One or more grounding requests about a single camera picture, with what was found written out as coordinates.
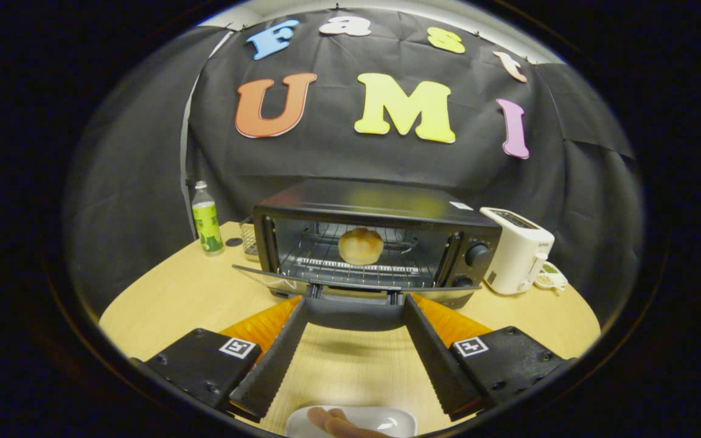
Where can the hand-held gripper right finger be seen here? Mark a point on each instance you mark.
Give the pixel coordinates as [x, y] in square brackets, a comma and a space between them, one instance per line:
[435, 365]

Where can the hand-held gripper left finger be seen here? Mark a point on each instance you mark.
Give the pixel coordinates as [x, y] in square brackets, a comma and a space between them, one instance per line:
[277, 365]

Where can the round bread roll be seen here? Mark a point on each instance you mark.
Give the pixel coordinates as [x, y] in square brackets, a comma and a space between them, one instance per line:
[361, 245]

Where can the black toaster oven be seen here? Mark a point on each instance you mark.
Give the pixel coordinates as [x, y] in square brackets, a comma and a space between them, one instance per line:
[375, 201]

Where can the white toaster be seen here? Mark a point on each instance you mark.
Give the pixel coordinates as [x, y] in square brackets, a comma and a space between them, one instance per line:
[518, 252]

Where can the white plate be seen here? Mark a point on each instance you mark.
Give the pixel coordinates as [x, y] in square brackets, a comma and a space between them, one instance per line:
[399, 420]

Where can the white divided snack dish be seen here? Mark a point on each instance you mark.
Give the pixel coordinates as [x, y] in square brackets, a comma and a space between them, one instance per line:
[550, 277]

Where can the green label plastic bottle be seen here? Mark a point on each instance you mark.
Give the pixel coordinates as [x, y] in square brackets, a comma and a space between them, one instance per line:
[206, 222]

